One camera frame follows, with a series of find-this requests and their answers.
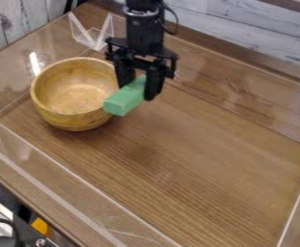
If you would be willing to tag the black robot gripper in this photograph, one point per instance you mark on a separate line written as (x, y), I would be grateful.
(128, 59)

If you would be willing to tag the green rectangular block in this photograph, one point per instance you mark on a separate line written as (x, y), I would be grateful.
(127, 98)

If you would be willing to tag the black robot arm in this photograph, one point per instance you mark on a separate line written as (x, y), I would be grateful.
(146, 24)

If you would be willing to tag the brown wooden bowl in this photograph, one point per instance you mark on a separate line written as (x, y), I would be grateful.
(68, 92)

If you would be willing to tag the yellow and black device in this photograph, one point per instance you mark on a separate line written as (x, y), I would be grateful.
(38, 234)

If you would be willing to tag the clear acrylic corner bracket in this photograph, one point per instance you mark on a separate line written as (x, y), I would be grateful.
(92, 38)

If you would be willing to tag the clear acrylic tray wall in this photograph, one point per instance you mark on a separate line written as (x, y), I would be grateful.
(76, 209)

